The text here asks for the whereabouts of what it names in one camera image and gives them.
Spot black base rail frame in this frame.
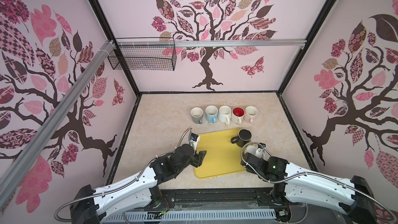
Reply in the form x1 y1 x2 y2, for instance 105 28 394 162
83 186 353 224

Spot aluminium rail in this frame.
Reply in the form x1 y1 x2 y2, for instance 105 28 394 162
117 39 307 48
1 40 115 207

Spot pale pink mug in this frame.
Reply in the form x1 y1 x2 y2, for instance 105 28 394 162
244 106 259 123

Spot black mug white base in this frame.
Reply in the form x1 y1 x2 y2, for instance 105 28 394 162
244 145 259 157

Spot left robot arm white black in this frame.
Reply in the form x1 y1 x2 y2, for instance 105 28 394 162
69 144 207 224

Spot white mug red interior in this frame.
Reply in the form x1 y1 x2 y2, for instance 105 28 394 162
231 107 245 125

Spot white ribbed-base mug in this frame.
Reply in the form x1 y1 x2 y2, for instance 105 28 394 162
218 105 232 125

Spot left metal conduit cable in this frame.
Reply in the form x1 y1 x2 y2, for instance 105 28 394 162
54 127 193 223

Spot left aluminium rail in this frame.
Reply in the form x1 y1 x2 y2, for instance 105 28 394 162
1 40 115 207

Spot back aluminium rail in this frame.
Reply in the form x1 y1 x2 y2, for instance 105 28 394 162
117 39 307 48

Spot black wire basket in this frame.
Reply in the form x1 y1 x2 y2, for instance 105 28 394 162
108 37 177 71

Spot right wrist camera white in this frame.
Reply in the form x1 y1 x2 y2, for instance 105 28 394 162
255 144 267 159

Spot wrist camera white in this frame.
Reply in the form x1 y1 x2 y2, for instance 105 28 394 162
255 144 267 159
189 133 200 151

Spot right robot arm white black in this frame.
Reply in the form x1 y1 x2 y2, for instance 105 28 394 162
241 152 377 224

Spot yellow plastic tray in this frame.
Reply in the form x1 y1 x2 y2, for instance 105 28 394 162
194 129 245 179

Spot all black mug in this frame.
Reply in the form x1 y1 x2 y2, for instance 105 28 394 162
230 129 252 148

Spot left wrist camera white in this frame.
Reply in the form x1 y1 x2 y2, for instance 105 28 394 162
189 133 200 151

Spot white slotted cable duct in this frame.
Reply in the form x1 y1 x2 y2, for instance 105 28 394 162
106 209 276 224

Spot light blue mug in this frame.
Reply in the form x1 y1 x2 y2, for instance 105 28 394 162
205 105 218 123

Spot grey mug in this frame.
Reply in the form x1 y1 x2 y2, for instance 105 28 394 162
190 107 203 124

